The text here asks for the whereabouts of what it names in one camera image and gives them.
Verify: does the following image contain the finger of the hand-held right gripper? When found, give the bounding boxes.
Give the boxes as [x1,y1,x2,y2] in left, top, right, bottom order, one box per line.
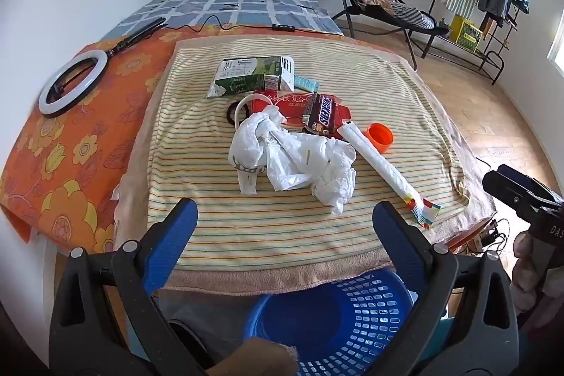
[498,165,564,207]
[482,171,544,223]

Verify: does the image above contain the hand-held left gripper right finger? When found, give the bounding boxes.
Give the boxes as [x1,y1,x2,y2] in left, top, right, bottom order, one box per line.
[372,201,521,376]

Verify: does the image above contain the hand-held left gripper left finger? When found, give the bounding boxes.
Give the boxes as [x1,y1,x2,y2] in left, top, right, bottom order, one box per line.
[48,197,208,376]

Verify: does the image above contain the long white wrapper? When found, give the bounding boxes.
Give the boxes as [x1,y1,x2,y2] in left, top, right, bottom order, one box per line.
[337,121,442,230]

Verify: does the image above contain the white tissue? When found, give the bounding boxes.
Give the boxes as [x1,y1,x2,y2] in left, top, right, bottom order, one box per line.
[311,138,358,215]

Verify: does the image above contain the white paper cup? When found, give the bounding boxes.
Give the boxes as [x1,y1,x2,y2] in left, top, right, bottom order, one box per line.
[228,153,266,196]

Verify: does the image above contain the blue plastic basket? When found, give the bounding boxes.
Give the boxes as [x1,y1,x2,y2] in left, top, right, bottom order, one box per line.
[244,268,446,376]

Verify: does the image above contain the orange plastic cap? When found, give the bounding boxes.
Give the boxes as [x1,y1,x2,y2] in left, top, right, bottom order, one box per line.
[367,123,394,155]

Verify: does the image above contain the white plastic bag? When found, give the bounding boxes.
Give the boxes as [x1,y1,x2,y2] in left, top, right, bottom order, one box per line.
[228,93,338,192]

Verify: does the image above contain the brown chocolate bar wrapper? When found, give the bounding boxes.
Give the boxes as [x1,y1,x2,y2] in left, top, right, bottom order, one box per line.
[302,92,340,136]

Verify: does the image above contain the small teal tube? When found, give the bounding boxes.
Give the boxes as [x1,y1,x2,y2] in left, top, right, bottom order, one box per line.
[293,75,322,91]

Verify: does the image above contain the person's right hand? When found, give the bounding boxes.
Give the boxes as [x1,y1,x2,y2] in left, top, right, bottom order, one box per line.
[512,230,548,312]

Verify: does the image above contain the beige terry towel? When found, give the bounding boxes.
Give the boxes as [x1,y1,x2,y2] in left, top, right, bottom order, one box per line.
[112,36,498,298]

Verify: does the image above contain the striped cream towel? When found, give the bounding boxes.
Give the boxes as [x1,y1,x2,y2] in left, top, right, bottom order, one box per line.
[147,37,468,272]

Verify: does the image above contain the black metal clothes rack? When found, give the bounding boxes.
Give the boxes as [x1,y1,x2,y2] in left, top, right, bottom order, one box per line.
[422,0,530,87]

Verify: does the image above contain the orange floral cloth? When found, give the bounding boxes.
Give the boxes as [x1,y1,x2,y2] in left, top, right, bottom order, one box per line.
[0,26,496,255]

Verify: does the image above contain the window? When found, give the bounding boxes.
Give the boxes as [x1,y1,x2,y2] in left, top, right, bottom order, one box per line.
[546,18,564,74]

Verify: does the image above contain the black tape roll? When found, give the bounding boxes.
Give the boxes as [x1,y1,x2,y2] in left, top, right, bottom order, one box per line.
[226,102,252,124]

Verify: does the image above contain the yellow crate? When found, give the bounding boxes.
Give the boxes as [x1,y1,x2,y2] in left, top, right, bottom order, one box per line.
[449,14,484,52]

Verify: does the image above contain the red cardboard box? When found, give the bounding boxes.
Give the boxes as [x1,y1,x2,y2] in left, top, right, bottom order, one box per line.
[249,89,352,135]

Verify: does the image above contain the green milk carton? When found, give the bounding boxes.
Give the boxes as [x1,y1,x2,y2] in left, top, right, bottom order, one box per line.
[206,56,295,99]

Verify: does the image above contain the black white striped garment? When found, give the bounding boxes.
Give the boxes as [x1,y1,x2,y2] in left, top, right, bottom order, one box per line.
[387,1,438,32]

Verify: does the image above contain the blue plaid bedsheet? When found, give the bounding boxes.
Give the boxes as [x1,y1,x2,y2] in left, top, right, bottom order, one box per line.
[107,0,345,38]

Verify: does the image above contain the black power cable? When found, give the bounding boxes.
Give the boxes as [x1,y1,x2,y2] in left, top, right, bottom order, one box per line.
[479,218,508,259]

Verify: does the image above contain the ring light with black stand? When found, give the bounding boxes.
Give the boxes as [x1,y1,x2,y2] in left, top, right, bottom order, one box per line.
[38,17,169,119]

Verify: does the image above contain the black cable with inline remote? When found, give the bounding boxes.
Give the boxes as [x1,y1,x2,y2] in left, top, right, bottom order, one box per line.
[164,4,338,32]

